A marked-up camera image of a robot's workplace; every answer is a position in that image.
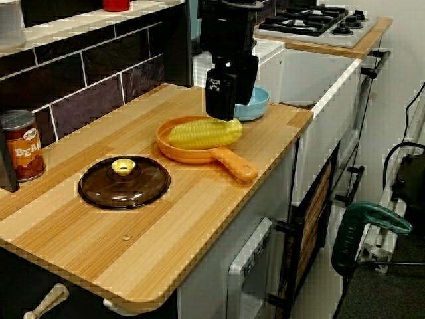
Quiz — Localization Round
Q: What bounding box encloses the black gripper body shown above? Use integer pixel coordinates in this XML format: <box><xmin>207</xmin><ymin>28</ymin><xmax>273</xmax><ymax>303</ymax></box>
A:
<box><xmin>211</xmin><ymin>49</ymin><xmax>256</xmax><ymax>72</ymax></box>

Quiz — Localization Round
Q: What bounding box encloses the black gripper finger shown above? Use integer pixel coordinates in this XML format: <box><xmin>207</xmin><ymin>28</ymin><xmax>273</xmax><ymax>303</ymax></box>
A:
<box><xmin>205</xmin><ymin>68</ymin><xmax>238</xmax><ymax>122</ymax></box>
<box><xmin>234</xmin><ymin>55</ymin><xmax>260</xmax><ymax>106</ymax></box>

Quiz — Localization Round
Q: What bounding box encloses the yellow toy corn cob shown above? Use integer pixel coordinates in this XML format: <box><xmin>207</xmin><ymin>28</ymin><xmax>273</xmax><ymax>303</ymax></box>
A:
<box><xmin>168</xmin><ymin>116</ymin><xmax>244</xmax><ymax>150</ymax></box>

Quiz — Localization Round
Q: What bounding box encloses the brown transparent pan lid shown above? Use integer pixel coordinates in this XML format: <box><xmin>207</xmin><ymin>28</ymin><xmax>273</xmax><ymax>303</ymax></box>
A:
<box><xmin>78</xmin><ymin>155</ymin><xmax>172</xmax><ymax>210</ymax></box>

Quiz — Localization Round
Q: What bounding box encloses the light blue toy bowl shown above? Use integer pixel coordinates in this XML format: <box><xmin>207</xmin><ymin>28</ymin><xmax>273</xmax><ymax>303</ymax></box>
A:
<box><xmin>234</xmin><ymin>86</ymin><xmax>270</xmax><ymax>122</ymax></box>

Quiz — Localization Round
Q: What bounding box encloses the wide black kitchen pillar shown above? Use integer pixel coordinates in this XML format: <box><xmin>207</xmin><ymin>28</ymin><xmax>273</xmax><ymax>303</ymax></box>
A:
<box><xmin>162</xmin><ymin>3</ymin><xmax>194</xmax><ymax>88</ymax></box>

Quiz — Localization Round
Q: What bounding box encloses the orange toy frying pan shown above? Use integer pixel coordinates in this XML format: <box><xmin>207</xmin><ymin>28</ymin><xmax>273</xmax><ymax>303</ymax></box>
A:
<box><xmin>155</xmin><ymin>115</ymin><xmax>259</xmax><ymax>182</ymax></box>

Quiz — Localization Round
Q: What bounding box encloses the white toy sink unit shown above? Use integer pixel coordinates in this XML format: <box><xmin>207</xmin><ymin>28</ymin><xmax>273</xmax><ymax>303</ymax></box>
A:
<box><xmin>192</xmin><ymin>35</ymin><xmax>363</xmax><ymax>207</ymax></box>

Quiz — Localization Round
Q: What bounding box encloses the toy gas stove top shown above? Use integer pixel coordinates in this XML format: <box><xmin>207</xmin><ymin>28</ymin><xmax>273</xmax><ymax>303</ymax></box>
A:
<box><xmin>254</xmin><ymin>3</ymin><xmax>379</xmax><ymax>48</ymax></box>

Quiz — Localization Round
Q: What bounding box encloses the red ketchup bottle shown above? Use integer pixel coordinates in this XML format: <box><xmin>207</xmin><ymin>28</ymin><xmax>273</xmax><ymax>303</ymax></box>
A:
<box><xmin>102</xmin><ymin>0</ymin><xmax>131</xmax><ymax>12</ymax></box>

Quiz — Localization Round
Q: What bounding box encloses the black framed wooden cabinet door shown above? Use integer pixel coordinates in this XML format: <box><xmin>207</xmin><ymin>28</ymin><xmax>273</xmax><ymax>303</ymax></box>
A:
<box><xmin>277</xmin><ymin>142</ymin><xmax>341</xmax><ymax>319</ymax></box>

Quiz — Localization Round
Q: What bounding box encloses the white tiled shelf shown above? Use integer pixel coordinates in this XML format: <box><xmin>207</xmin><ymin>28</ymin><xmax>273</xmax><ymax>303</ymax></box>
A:
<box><xmin>0</xmin><ymin>0</ymin><xmax>187</xmax><ymax>59</ymax></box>

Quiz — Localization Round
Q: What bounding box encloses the black equipment box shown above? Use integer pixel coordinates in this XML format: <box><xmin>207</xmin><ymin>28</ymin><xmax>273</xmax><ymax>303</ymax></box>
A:
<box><xmin>391</xmin><ymin>152</ymin><xmax>425</xmax><ymax>227</ymax></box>

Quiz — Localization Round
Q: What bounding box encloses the toy beans can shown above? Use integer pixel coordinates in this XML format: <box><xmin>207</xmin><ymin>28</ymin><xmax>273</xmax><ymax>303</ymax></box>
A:
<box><xmin>0</xmin><ymin>110</ymin><xmax>46</xmax><ymax>182</ymax></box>

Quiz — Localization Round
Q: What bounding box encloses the oven door handle bar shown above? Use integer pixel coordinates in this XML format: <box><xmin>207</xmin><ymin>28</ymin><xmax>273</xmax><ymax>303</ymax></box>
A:
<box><xmin>341</xmin><ymin>49</ymin><xmax>392</xmax><ymax>167</ymax></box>

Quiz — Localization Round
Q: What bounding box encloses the thin black cable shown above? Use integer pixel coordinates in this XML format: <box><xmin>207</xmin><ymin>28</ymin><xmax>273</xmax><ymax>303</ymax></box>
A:
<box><xmin>404</xmin><ymin>81</ymin><xmax>425</xmax><ymax>140</ymax></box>

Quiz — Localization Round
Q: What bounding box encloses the thick black cable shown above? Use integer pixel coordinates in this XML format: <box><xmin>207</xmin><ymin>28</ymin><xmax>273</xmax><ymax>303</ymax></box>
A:
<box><xmin>383</xmin><ymin>142</ymin><xmax>425</xmax><ymax>192</ymax></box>

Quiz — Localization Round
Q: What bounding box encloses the silver aluminium frame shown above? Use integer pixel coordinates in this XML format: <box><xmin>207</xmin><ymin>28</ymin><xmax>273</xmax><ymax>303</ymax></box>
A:
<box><xmin>357</xmin><ymin>222</ymin><xmax>399</xmax><ymax>274</ymax></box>

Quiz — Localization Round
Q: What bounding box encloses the narrow black shelf post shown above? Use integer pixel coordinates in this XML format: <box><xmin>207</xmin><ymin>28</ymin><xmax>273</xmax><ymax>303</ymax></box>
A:
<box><xmin>0</xmin><ymin>118</ymin><xmax>20</xmax><ymax>193</ymax></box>

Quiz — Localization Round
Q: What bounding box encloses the white cabinet knob handle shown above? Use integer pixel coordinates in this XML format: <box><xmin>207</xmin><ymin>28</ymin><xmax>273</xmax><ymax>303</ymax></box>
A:
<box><xmin>23</xmin><ymin>283</ymin><xmax>70</xmax><ymax>319</ymax></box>
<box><xmin>102</xmin><ymin>296</ymin><xmax>143</xmax><ymax>316</ymax></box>

